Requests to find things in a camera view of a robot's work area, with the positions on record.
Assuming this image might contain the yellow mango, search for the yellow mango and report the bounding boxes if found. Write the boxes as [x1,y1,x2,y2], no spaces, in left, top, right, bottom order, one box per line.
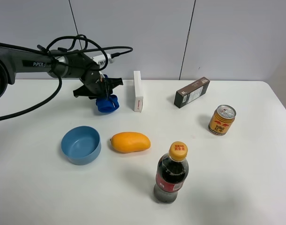
[110,132,151,153]

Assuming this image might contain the blue plastic bowl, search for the blue plastic bowl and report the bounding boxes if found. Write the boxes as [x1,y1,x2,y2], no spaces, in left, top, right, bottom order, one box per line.
[60,126,101,165]

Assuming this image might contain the gold energy drink can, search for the gold energy drink can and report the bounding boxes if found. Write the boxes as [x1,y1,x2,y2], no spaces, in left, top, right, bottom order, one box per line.
[208,105,236,136]

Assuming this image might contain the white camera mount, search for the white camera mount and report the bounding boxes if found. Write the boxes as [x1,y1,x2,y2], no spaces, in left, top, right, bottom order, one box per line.
[91,53,113,65]

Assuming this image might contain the white upright box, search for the white upright box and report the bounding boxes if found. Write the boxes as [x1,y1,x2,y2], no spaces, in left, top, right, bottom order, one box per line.
[134,71,143,113]

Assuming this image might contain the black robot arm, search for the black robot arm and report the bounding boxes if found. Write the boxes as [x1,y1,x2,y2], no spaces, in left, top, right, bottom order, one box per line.
[0,43,123,99]

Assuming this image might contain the blue cloth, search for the blue cloth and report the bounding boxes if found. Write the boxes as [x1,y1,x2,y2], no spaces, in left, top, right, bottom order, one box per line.
[96,75,120,113]

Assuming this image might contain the dark brown carton box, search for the dark brown carton box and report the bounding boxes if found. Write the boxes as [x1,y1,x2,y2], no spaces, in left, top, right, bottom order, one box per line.
[174,77,210,108]

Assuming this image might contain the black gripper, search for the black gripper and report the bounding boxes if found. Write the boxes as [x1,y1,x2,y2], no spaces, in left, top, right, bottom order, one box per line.
[73,71,123,98]

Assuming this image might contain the cola bottle yellow cap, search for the cola bottle yellow cap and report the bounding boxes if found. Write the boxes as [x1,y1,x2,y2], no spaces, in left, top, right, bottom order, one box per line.
[153,142,189,203]

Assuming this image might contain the black cable bundle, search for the black cable bundle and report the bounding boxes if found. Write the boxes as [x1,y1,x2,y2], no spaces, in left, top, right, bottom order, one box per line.
[0,34,134,123]

